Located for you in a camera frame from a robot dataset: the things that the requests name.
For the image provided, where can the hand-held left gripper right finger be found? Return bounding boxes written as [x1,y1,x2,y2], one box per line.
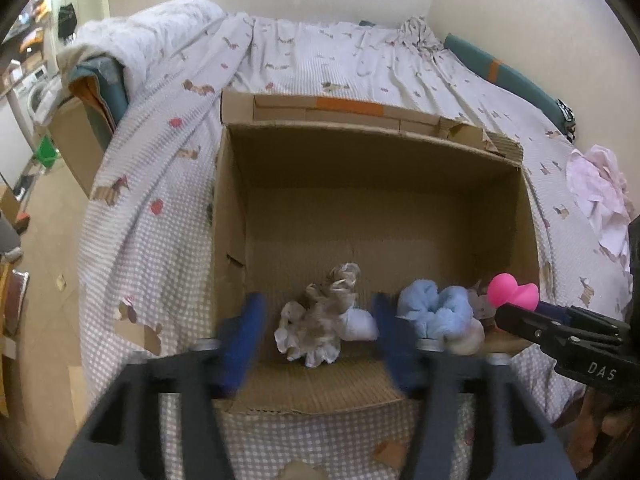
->
[372,292,578,480]

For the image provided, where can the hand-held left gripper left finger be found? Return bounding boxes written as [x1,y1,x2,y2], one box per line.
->
[57,292,268,480]

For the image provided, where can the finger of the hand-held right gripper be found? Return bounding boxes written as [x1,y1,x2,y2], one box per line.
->
[537,302,630,337]
[495,302,623,362]

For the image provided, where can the white sock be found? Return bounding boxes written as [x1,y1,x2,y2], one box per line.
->
[340,307,379,342]

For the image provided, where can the pink heart sponge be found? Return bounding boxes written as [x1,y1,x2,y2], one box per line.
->
[487,272,540,311]

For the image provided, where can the white frilly scrunchie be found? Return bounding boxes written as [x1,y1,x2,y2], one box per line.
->
[274,302,346,368]

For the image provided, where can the light blue fluffy scrunchie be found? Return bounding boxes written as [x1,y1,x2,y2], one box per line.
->
[396,280,475,346]

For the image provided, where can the peach soft sponge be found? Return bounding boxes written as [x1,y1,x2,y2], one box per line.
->
[444,320,486,356]

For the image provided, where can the beige frilly scrunchie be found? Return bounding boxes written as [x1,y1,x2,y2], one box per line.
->
[305,261,362,322]

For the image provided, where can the cardboard box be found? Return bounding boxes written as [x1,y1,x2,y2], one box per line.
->
[209,87,543,416]

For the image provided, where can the person's right hand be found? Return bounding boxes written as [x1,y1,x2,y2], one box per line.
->
[562,390,631,473]

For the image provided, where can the pale pink clothes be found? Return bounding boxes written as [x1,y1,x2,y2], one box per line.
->
[566,144,636,271]

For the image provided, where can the black white patterned cloth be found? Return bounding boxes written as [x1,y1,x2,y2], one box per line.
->
[555,100,577,142]

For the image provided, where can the silver foil mat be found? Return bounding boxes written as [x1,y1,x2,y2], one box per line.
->
[2,270,31,338]

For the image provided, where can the teal pillow orange stripe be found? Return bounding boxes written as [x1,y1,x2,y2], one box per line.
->
[444,34,561,121]

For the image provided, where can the grey bin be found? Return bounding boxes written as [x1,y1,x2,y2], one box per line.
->
[0,210,23,262]

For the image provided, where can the wooden nightstand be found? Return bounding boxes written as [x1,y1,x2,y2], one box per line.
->
[47,100,116,201]

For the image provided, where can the green dustpan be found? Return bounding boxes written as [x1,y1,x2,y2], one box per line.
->
[37,135,59,169]

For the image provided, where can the teal cushion orange trim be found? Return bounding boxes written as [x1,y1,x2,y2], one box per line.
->
[67,55,131,131]

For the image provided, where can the crumpled dotted cloth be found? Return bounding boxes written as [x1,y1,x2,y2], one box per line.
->
[399,16,443,52]

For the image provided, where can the white washing machine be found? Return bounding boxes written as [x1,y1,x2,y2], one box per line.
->
[12,72,51,131]

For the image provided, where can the white printed duvet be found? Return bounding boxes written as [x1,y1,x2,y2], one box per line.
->
[57,0,226,106]

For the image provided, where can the black hanging garment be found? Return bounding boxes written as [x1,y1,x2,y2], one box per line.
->
[57,4,79,39]

